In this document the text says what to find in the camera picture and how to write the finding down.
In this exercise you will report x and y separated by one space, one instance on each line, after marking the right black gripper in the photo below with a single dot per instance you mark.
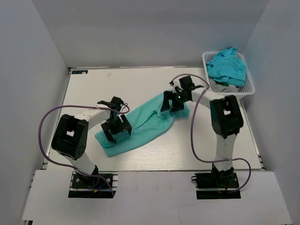
169 95

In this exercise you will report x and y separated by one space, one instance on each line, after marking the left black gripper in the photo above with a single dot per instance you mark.
124 125

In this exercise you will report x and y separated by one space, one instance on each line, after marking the teal green t shirt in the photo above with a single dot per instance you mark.
147 122

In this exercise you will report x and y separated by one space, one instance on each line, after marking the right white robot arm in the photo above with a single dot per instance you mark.
225 114

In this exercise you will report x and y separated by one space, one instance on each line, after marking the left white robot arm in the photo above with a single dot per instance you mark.
70 137

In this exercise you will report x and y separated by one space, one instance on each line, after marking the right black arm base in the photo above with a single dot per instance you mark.
208 189

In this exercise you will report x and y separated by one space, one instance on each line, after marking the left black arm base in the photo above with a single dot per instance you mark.
93 188

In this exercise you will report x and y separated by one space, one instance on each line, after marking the grey cloth in basket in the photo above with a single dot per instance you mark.
220 87

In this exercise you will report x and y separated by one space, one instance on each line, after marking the blue t shirt in basket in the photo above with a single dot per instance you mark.
226 67

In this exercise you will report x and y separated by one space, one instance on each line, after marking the blue label sticker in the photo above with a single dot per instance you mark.
79 72

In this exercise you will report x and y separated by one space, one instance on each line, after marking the white plastic basket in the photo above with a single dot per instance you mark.
247 89

